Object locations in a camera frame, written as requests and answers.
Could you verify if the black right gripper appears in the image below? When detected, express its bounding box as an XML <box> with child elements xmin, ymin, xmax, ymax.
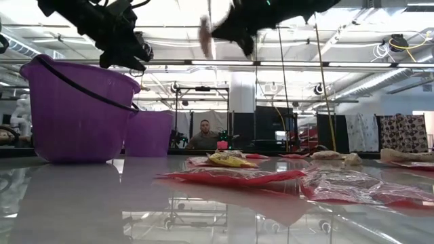
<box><xmin>210</xmin><ymin>0</ymin><xmax>296</xmax><ymax>58</ymax></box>

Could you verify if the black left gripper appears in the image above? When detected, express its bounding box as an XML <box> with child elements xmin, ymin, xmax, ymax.
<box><xmin>95</xmin><ymin>1</ymin><xmax>148</xmax><ymax>73</ymax></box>

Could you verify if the small red candy packet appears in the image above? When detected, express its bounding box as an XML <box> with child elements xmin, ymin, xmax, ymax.
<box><xmin>243</xmin><ymin>152</ymin><xmax>271</xmax><ymax>160</ymax></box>
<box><xmin>277</xmin><ymin>152</ymin><xmax>312</xmax><ymax>160</ymax></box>
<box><xmin>388</xmin><ymin>161</ymin><xmax>434</xmax><ymax>171</ymax></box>

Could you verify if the yellow candy packet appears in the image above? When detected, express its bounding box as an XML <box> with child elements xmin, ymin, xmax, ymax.
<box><xmin>206</xmin><ymin>151</ymin><xmax>260</xmax><ymax>169</ymax></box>

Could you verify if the pale pink candy packet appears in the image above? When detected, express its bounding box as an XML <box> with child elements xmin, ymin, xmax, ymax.
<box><xmin>184</xmin><ymin>156</ymin><xmax>218</xmax><ymax>169</ymax></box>

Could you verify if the white pillar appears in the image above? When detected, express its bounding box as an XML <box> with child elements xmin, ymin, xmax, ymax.
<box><xmin>229</xmin><ymin>70</ymin><xmax>256</xmax><ymax>115</ymax></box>

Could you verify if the purple plastic bucket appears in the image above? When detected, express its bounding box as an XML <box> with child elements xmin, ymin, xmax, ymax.
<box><xmin>123</xmin><ymin>108</ymin><xmax>176</xmax><ymax>158</ymax></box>
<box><xmin>18</xmin><ymin>54</ymin><xmax>142</xmax><ymax>164</ymax></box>

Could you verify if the black partition panel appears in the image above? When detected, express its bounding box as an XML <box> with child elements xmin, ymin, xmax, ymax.
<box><xmin>254</xmin><ymin>105</ymin><xmax>299</xmax><ymax>153</ymax></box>

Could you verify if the person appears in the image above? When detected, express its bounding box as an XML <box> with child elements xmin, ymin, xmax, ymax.
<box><xmin>185</xmin><ymin>119</ymin><xmax>220</xmax><ymax>150</ymax></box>

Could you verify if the white robot figure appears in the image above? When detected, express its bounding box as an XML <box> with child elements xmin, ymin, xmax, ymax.
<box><xmin>9</xmin><ymin>94</ymin><xmax>34</xmax><ymax>138</ymax></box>

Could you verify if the red equipment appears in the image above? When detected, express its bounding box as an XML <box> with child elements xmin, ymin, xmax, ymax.
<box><xmin>289</xmin><ymin>124</ymin><xmax>319</xmax><ymax>153</ymax></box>

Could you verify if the black curtain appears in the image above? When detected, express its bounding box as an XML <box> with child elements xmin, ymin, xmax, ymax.
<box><xmin>316</xmin><ymin>113</ymin><xmax>350</xmax><ymax>153</ymax></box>

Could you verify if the white printed cloth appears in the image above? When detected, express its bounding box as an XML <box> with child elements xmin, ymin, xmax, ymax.
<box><xmin>344</xmin><ymin>113</ymin><xmax>380</xmax><ymax>153</ymax></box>

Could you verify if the brown patterned cloth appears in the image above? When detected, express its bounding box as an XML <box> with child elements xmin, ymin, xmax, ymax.
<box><xmin>378</xmin><ymin>113</ymin><xmax>429</xmax><ymax>153</ymax></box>

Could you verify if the black ceiling cable reel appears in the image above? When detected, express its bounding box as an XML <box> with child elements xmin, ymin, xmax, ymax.
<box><xmin>137</xmin><ymin>30</ymin><xmax>155</xmax><ymax>61</ymax></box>

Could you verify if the thin black cable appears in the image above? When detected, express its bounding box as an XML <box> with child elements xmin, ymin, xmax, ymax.
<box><xmin>277</xmin><ymin>25</ymin><xmax>290</xmax><ymax>153</ymax></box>

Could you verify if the black metal frame rig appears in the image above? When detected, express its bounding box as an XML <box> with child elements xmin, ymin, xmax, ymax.
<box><xmin>173</xmin><ymin>85</ymin><xmax>231</xmax><ymax>150</ymax></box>

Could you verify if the yellow cable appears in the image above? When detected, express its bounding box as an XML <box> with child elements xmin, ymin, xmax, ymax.
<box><xmin>313</xmin><ymin>13</ymin><xmax>338</xmax><ymax>152</ymax></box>

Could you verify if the white coiled cable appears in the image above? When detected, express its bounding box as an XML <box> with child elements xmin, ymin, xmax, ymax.
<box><xmin>372</xmin><ymin>42</ymin><xmax>391</xmax><ymax>62</ymax></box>

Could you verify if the silver ventilation duct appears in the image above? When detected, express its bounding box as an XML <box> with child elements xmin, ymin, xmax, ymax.
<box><xmin>334</xmin><ymin>66</ymin><xmax>434</xmax><ymax>100</ymax></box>

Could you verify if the ceiling reel with yellow cable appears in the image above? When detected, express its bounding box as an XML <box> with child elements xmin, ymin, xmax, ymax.
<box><xmin>388</xmin><ymin>33</ymin><xmax>410</xmax><ymax>53</ymax></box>

